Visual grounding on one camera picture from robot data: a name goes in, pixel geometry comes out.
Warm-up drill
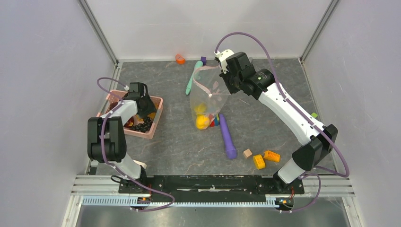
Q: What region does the orange semicircle block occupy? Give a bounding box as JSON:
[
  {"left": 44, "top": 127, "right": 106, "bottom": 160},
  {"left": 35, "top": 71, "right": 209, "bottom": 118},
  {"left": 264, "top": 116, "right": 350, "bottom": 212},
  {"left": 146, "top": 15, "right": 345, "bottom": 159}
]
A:
[{"left": 175, "top": 54, "right": 186, "bottom": 65}]

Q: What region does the pink plastic basket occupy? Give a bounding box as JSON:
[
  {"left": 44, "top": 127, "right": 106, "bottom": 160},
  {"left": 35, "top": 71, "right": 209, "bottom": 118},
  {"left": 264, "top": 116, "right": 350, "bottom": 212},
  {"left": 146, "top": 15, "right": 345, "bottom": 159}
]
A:
[{"left": 96, "top": 94, "right": 163, "bottom": 139}]

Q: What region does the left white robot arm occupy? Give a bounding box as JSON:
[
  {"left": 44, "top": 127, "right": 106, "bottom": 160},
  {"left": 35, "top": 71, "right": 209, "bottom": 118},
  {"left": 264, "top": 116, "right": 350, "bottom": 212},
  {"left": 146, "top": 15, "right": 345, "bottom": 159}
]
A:
[{"left": 87, "top": 82, "right": 157, "bottom": 193}]

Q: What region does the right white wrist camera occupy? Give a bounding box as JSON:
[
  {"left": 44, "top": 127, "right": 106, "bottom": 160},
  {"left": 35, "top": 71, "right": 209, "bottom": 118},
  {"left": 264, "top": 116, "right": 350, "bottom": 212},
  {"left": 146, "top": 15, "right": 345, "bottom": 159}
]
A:
[{"left": 215, "top": 49, "right": 235, "bottom": 74}]

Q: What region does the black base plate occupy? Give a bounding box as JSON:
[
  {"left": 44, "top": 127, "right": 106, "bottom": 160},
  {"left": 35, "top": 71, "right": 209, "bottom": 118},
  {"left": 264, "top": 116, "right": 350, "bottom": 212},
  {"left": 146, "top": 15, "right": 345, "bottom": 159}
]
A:
[{"left": 111, "top": 175, "right": 305, "bottom": 203}]

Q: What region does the purple cube block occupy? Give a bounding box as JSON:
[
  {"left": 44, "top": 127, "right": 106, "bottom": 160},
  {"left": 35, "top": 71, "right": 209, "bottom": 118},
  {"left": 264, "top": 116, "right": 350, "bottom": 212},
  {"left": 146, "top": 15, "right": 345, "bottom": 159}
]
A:
[{"left": 200, "top": 56, "right": 207, "bottom": 66}]

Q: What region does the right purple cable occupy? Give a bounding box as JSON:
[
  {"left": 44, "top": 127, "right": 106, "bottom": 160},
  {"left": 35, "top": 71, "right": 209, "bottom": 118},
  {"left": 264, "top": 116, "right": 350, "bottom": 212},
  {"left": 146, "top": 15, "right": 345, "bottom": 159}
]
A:
[{"left": 214, "top": 32, "right": 350, "bottom": 214}]

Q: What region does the clear zip top bag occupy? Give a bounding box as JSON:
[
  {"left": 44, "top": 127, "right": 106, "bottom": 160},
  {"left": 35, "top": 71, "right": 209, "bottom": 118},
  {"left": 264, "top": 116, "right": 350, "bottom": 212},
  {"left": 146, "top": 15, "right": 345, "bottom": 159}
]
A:
[{"left": 189, "top": 66, "right": 230, "bottom": 125}]

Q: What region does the orange toy brick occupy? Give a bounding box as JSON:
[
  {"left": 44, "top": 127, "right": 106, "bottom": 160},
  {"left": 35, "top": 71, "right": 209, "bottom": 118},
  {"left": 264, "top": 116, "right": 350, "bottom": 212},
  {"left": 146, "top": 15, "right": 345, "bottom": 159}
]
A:
[{"left": 263, "top": 150, "right": 280, "bottom": 162}]

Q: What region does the mint green toy microphone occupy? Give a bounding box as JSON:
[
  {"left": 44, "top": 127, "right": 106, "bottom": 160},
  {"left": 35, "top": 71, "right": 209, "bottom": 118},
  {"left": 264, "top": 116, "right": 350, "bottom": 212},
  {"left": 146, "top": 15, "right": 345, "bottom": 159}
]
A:
[{"left": 185, "top": 61, "right": 203, "bottom": 96}]

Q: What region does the yellow pear toy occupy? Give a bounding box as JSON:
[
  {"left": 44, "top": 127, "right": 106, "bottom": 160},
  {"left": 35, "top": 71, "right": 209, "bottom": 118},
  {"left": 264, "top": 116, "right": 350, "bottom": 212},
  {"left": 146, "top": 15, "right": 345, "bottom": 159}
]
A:
[{"left": 195, "top": 114, "right": 211, "bottom": 130}]

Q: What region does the multicolour brick stack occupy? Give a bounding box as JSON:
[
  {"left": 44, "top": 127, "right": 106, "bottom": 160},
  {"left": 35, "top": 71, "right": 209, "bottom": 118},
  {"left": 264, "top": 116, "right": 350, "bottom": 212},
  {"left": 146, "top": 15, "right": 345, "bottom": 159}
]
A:
[{"left": 209, "top": 115, "right": 219, "bottom": 127}]

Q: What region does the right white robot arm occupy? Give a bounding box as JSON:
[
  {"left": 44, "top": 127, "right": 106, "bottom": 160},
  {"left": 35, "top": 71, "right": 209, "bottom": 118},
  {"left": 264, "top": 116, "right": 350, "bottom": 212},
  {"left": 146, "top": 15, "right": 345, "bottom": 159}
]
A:
[{"left": 215, "top": 50, "right": 338, "bottom": 193}]

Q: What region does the orange wrinkled fruit toy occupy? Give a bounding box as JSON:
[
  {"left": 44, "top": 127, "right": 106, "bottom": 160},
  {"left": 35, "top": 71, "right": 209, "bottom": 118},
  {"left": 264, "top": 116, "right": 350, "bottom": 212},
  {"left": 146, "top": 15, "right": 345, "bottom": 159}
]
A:
[{"left": 148, "top": 112, "right": 156, "bottom": 121}]

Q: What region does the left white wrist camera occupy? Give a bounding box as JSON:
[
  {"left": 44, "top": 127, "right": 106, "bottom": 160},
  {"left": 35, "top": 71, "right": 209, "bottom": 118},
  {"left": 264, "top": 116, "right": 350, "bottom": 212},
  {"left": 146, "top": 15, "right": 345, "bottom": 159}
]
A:
[{"left": 124, "top": 82, "right": 148, "bottom": 94}]

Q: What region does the purple toy microphone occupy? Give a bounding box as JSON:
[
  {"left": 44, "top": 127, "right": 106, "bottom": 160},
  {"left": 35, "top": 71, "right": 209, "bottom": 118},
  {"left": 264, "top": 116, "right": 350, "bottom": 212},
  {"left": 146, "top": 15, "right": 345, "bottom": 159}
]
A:
[{"left": 218, "top": 113, "right": 237, "bottom": 159}]

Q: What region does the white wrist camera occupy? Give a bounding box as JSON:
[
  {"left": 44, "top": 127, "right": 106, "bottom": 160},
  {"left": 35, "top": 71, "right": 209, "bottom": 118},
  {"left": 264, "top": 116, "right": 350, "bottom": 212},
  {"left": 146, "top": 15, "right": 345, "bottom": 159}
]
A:
[
  {"left": 215, "top": 49, "right": 235, "bottom": 74},
  {"left": 124, "top": 82, "right": 148, "bottom": 94}
]

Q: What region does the tan wooden cube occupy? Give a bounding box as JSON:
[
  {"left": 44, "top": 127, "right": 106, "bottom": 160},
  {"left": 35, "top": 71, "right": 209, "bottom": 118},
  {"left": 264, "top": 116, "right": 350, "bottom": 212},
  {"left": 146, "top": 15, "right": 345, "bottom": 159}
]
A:
[{"left": 243, "top": 149, "right": 253, "bottom": 159}]

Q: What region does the yellow toy brick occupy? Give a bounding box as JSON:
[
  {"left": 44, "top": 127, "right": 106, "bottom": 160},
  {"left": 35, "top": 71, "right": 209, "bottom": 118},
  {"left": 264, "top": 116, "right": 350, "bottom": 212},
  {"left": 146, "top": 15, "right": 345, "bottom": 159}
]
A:
[{"left": 253, "top": 154, "right": 266, "bottom": 170}]

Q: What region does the yellow starfruit toy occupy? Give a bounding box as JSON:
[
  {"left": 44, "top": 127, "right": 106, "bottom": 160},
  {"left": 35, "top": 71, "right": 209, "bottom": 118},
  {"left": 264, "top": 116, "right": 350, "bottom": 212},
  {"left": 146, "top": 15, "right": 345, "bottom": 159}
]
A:
[{"left": 193, "top": 103, "right": 207, "bottom": 115}]

